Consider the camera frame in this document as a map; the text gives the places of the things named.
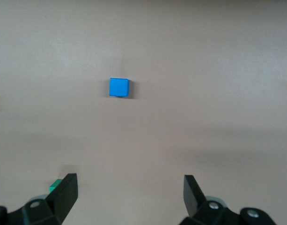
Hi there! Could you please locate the green cube block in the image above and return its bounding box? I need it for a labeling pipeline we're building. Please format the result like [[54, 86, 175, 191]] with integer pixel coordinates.
[[49, 179, 63, 193]]

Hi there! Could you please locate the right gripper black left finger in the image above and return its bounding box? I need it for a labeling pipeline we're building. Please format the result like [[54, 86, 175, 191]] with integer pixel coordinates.
[[0, 173, 79, 225]]

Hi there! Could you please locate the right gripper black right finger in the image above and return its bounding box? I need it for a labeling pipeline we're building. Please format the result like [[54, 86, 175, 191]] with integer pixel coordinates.
[[179, 174, 277, 225]]

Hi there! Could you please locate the blue cube block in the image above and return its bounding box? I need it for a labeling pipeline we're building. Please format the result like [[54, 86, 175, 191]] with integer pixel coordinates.
[[109, 78, 130, 98]]

